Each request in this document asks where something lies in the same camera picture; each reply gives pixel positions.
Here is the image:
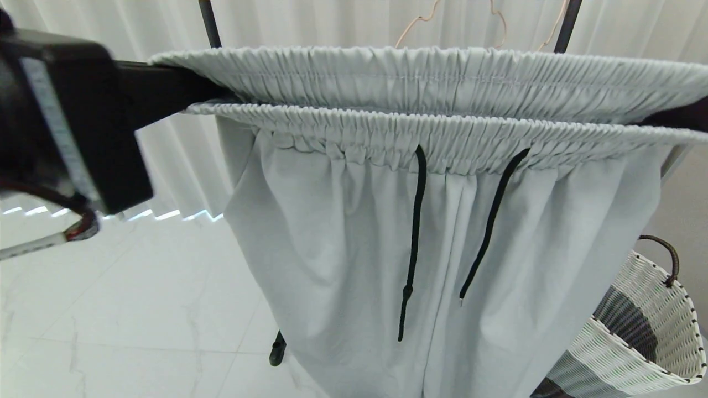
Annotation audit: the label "pink clothes hanger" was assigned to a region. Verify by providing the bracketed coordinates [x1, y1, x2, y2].
[539, 0, 570, 51]
[394, 0, 508, 50]

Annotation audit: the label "black clothes rack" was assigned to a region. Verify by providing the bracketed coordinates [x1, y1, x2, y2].
[198, 0, 583, 367]

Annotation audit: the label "pale grey shorts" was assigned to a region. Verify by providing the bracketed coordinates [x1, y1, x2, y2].
[148, 46, 708, 398]

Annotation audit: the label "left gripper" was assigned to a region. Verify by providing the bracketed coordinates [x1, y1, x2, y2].
[0, 28, 154, 217]

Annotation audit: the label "white curtain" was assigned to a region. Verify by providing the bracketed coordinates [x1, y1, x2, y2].
[0, 0, 708, 223]

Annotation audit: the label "white laundry basket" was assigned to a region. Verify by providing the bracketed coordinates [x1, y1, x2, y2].
[530, 235, 708, 398]

